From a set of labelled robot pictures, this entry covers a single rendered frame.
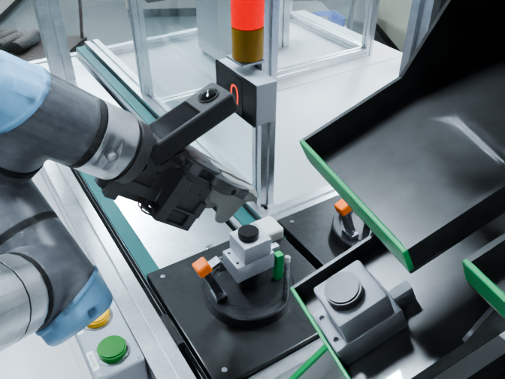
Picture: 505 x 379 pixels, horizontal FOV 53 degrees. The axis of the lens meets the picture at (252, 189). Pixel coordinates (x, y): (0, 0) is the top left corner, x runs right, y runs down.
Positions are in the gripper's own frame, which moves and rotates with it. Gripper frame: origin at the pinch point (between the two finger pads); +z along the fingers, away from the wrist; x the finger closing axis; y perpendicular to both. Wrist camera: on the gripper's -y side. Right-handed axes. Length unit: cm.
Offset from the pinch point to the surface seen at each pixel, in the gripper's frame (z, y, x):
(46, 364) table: -2.8, 43.4, -12.7
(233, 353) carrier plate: 6.7, 20.1, 8.5
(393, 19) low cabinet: 271, -120, -239
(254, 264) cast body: 6.8, 9.3, 2.2
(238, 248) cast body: 3.9, 8.4, 0.6
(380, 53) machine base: 100, -49, -82
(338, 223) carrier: 26.5, -0.3, -3.5
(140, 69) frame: 18, 1, -75
